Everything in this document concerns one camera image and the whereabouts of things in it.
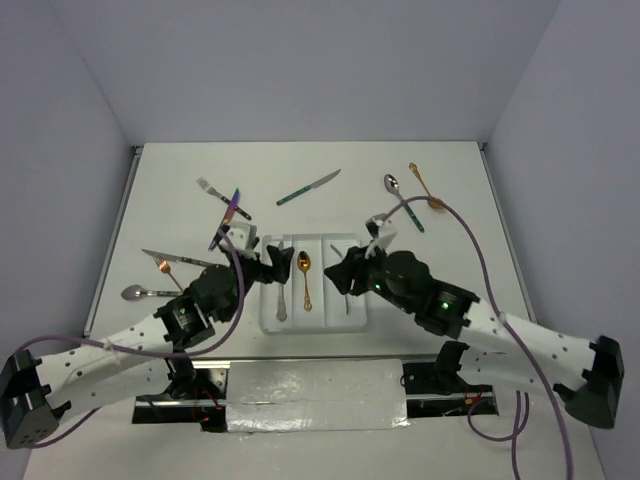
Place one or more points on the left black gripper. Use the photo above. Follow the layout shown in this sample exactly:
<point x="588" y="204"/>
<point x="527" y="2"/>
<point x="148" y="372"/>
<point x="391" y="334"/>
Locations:
<point x="280" y="260"/>

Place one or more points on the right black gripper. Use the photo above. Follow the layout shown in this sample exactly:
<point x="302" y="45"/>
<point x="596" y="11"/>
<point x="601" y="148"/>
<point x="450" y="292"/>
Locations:
<point x="353" y="265"/>

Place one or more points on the ornate gold spoon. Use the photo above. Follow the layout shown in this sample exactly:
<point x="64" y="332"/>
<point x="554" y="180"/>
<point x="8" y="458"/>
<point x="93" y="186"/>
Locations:
<point x="304" y="265"/>

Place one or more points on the plain silver fork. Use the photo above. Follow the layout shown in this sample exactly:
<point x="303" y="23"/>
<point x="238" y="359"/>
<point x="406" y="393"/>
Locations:
<point x="340" y="255"/>

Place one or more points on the ornate silver knife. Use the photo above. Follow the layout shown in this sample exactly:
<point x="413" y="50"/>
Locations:
<point x="281" y="312"/>

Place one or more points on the iridescent rainbow knife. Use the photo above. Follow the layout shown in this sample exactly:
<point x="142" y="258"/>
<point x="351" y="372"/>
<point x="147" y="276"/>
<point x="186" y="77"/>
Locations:
<point x="223" y="227"/>

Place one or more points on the copper fork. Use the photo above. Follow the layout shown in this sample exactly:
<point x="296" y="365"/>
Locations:
<point x="165" y="268"/>

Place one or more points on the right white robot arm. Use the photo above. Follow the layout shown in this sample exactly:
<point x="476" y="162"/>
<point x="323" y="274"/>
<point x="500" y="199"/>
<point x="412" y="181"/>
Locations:
<point x="490" y="348"/>

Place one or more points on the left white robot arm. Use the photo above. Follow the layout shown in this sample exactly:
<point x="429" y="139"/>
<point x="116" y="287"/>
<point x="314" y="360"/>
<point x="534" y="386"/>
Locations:
<point x="39" y="393"/>

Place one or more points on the white three-compartment cutlery tray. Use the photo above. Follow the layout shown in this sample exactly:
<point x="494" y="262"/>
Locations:
<point x="328" y="313"/>

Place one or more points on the gold spoon far right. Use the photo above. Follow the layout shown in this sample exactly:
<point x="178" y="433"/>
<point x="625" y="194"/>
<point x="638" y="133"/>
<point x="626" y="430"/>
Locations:
<point x="433" y="202"/>

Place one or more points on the white foil-covered base board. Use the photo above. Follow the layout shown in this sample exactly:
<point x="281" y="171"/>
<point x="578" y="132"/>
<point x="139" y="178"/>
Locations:
<point x="296" y="396"/>

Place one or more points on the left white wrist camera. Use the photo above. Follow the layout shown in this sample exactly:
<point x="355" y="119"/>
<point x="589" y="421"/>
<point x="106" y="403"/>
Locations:
<point x="243" y="235"/>

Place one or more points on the spoon with teal handle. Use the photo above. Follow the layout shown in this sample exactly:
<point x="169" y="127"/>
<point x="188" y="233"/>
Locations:
<point x="392" y="186"/>

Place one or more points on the knife with teal handle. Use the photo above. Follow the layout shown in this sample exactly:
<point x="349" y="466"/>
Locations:
<point x="314" y="185"/>

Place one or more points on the knife with black handle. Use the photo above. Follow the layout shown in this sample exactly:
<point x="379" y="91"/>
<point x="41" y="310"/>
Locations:
<point x="178" y="258"/>

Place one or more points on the fork with black handle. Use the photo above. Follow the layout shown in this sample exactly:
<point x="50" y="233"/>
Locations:
<point x="209" y="189"/>

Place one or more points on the spoon with black handle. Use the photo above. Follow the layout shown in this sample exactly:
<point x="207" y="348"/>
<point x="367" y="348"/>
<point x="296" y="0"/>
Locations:
<point x="137" y="292"/>

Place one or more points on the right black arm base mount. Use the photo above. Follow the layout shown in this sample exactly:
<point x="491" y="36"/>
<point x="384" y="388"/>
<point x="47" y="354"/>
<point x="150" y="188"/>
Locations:
<point x="434" y="388"/>

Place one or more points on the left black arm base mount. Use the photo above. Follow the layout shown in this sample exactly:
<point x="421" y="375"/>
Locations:
<point x="196" y="395"/>

